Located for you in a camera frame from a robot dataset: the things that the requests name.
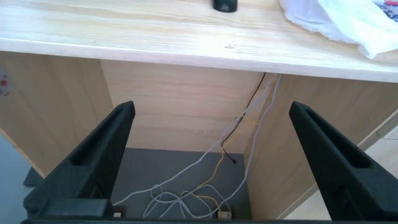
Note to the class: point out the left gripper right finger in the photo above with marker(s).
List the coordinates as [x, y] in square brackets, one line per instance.
[329, 155]

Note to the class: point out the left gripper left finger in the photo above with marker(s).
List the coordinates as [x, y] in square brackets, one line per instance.
[102, 149]

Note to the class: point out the white plastic shopping bag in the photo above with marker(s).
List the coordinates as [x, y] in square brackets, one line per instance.
[345, 21]

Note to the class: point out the white sticker with red mark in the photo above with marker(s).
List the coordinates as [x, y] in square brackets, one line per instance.
[3, 83]

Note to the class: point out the small white connector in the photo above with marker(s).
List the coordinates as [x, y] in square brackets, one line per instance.
[224, 214]

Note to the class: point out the wooden counter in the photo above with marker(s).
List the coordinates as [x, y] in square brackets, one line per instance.
[174, 40]

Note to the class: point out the black round object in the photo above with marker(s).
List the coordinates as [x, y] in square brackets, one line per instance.
[225, 5]

